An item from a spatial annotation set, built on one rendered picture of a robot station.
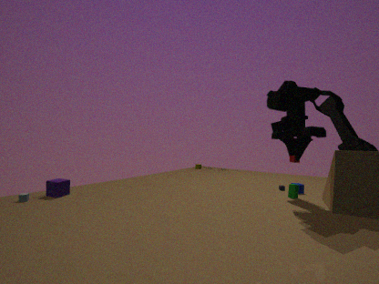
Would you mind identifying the red block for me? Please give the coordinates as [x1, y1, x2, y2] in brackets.
[290, 156, 300, 163]

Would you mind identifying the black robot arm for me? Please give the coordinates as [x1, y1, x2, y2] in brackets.
[267, 81, 378, 151]

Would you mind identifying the blue block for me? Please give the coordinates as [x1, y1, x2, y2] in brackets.
[291, 183, 304, 194]

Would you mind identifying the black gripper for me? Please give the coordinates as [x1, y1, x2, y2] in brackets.
[271, 111, 326, 161]

